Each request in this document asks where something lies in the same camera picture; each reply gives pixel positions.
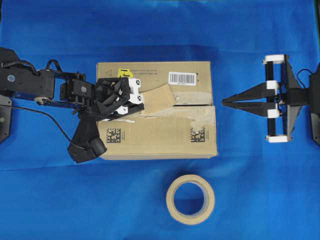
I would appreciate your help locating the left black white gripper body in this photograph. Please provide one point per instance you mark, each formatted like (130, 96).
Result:
(117, 97)

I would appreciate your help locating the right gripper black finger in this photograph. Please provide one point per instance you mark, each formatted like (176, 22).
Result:
(264, 109)
(257, 92)

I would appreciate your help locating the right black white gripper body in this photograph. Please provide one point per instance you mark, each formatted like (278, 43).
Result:
(289, 98)

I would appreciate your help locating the cut beige tape piece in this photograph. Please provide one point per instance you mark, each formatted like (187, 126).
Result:
(158, 99)

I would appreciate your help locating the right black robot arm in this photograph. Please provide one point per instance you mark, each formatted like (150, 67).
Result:
(313, 102)

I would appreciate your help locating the brown cardboard box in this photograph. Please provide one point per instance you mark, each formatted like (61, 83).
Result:
(187, 130)

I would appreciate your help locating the beige masking tape roll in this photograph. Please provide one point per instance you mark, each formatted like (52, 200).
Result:
(209, 200)

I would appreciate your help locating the yellow sticker label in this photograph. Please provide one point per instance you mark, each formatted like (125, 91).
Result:
(124, 72)

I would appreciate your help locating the white barcode label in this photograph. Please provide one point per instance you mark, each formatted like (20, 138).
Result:
(182, 78)

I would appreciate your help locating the blue table cloth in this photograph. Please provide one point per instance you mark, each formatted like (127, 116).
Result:
(263, 191)

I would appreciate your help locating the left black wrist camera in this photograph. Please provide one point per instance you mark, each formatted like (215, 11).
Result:
(86, 144)

